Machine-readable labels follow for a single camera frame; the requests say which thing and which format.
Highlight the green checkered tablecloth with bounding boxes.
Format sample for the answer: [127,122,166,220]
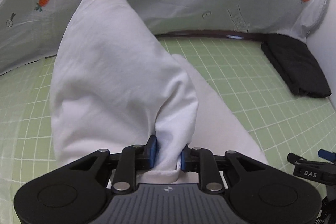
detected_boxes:
[1,38,335,223]

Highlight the black folded garment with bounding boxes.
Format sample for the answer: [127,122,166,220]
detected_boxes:
[261,34,331,98]

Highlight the white trousers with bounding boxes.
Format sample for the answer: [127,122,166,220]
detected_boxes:
[50,0,266,184]

